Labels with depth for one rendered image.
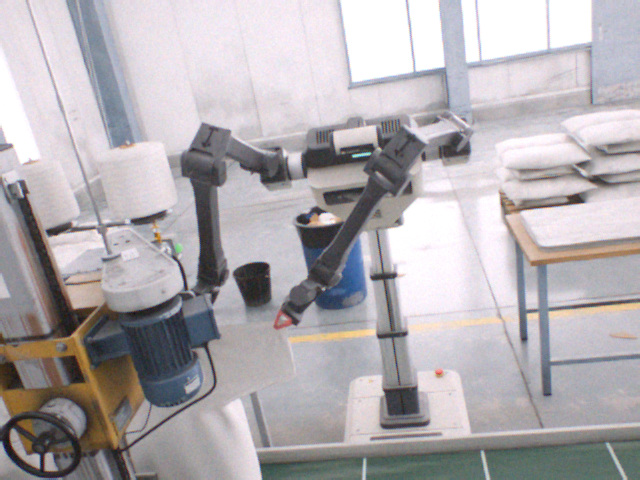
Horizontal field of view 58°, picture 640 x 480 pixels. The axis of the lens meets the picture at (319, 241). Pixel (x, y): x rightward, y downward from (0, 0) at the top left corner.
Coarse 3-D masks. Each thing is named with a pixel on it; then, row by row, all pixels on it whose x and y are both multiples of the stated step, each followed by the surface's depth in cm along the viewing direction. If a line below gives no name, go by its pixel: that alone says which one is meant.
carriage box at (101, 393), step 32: (96, 288) 154; (96, 320) 138; (0, 352) 132; (32, 352) 131; (64, 352) 130; (0, 384) 135; (96, 384) 134; (128, 384) 149; (96, 416) 136; (64, 448) 140; (96, 448) 139
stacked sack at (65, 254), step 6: (60, 246) 457; (66, 246) 457; (72, 246) 453; (78, 246) 450; (84, 246) 446; (90, 246) 445; (96, 246) 449; (102, 246) 456; (54, 252) 445; (60, 252) 438; (66, 252) 436; (72, 252) 436; (78, 252) 435; (60, 258) 423; (66, 258) 424; (72, 258) 424; (60, 264) 411; (66, 264) 413
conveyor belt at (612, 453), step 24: (408, 456) 210; (432, 456) 208; (456, 456) 206; (480, 456) 204; (504, 456) 202; (528, 456) 200; (552, 456) 198; (576, 456) 196; (600, 456) 194; (624, 456) 192
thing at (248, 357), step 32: (224, 352) 180; (256, 352) 179; (288, 352) 177; (224, 384) 184; (256, 384) 182; (160, 416) 184; (192, 416) 183; (224, 416) 183; (160, 448) 187; (192, 448) 186; (224, 448) 186
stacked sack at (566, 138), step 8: (536, 136) 511; (544, 136) 507; (552, 136) 501; (560, 136) 497; (568, 136) 499; (504, 144) 510; (512, 144) 503; (520, 144) 497; (528, 144) 493; (536, 144) 491; (544, 144) 488; (552, 144) 486
